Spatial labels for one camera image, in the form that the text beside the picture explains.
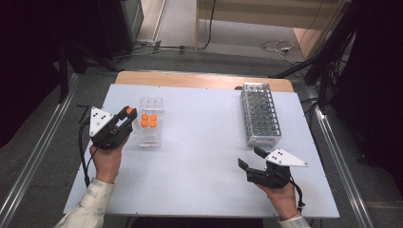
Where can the clear acrylic tube rack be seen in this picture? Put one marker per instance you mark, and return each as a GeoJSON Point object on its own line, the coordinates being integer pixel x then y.
{"type": "Point", "coordinates": [149, 136]}

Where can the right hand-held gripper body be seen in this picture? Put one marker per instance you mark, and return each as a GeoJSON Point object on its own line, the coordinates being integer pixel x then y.
{"type": "Point", "coordinates": [269, 176]}

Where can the black metal stand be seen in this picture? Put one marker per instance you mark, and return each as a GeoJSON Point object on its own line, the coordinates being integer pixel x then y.
{"type": "Point", "coordinates": [63, 76]}

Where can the person's left hand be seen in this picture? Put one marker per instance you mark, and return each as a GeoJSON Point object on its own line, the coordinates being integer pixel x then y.
{"type": "Point", "coordinates": [107, 163]}

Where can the metal floor rail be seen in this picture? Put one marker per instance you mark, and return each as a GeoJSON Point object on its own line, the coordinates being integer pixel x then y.
{"type": "Point", "coordinates": [39, 144]}
{"type": "Point", "coordinates": [340, 158]}

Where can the person's right hand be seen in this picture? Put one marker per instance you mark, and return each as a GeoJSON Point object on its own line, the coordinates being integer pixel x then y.
{"type": "Point", "coordinates": [283, 199]}

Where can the beige wooden cabinet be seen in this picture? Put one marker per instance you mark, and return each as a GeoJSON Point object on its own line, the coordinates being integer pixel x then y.
{"type": "Point", "coordinates": [269, 15]}

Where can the black cabinet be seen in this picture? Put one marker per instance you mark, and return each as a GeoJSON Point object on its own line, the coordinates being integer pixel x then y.
{"type": "Point", "coordinates": [117, 25]}

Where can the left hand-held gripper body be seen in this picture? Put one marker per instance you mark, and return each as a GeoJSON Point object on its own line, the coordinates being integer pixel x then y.
{"type": "Point", "coordinates": [106, 134]}

